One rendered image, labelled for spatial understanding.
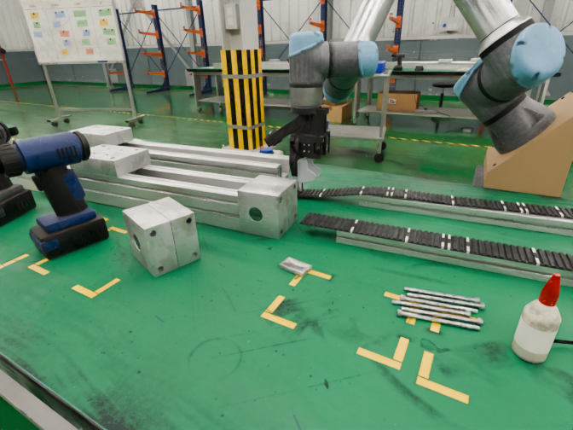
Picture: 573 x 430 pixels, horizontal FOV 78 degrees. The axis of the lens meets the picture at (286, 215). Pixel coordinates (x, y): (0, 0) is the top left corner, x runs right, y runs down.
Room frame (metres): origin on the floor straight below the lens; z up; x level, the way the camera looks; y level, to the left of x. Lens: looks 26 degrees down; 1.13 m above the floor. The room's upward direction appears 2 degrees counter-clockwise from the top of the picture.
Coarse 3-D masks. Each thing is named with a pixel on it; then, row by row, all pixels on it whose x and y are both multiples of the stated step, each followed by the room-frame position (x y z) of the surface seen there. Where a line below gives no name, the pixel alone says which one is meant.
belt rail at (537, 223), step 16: (384, 208) 0.75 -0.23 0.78; (400, 208) 0.73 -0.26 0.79; (416, 208) 0.73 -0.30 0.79; (432, 208) 0.71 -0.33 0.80; (448, 208) 0.69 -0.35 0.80; (464, 208) 0.68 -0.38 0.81; (480, 208) 0.67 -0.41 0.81; (496, 224) 0.65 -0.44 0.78; (512, 224) 0.64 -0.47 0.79; (528, 224) 0.63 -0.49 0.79; (544, 224) 0.62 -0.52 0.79; (560, 224) 0.61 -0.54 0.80
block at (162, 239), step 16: (144, 208) 0.58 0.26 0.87; (160, 208) 0.58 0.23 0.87; (176, 208) 0.57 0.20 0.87; (128, 224) 0.56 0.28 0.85; (144, 224) 0.51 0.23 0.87; (160, 224) 0.52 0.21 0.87; (176, 224) 0.53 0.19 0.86; (192, 224) 0.55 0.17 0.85; (144, 240) 0.51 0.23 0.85; (160, 240) 0.51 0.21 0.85; (176, 240) 0.53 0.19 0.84; (192, 240) 0.55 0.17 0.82; (144, 256) 0.52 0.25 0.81; (160, 256) 0.51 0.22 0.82; (176, 256) 0.53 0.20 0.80; (192, 256) 0.55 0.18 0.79; (160, 272) 0.51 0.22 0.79
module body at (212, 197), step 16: (80, 176) 0.84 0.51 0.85; (96, 176) 0.82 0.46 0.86; (128, 176) 0.79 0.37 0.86; (144, 176) 0.79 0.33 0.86; (160, 176) 0.83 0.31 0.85; (176, 176) 0.81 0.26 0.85; (192, 176) 0.79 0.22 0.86; (208, 176) 0.77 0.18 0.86; (224, 176) 0.77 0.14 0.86; (96, 192) 0.83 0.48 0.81; (112, 192) 0.80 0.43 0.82; (128, 192) 0.78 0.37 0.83; (144, 192) 0.76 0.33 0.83; (160, 192) 0.74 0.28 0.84; (176, 192) 0.73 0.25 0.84; (192, 192) 0.70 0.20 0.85; (208, 192) 0.68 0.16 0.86; (224, 192) 0.67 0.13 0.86; (128, 208) 0.79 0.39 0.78; (192, 208) 0.72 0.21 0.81; (208, 208) 0.69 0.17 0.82; (224, 208) 0.67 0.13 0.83; (208, 224) 0.69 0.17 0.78; (224, 224) 0.67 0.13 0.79
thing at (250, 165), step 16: (128, 144) 1.13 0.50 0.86; (144, 144) 1.10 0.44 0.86; (160, 144) 1.08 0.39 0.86; (160, 160) 0.99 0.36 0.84; (176, 160) 0.97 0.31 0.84; (192, 160) 0.93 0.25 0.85; (208, 160) 0.91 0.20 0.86; (224, 160) 0.89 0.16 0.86; (240, 160) 0.89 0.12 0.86; (256, 160) 0.93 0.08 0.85; (272, 160) 0.91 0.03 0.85; (288, 160) 0.89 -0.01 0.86; (240, 176) 0.87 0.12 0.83; (256, 176) 0.85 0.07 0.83; (272, 176) 0.83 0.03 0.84; (288, 176) 0.89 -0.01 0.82
